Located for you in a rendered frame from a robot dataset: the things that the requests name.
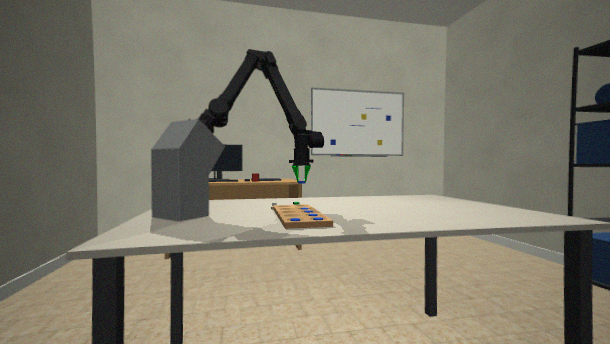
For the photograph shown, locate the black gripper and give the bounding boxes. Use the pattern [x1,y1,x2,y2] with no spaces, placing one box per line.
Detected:
[289,147,313,182]

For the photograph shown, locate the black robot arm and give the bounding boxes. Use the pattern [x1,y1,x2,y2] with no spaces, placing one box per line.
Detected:
[197,49,324,160]

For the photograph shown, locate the tan tray with round pockets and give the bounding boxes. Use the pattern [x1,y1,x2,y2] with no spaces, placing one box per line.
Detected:
[273,204,333,229]

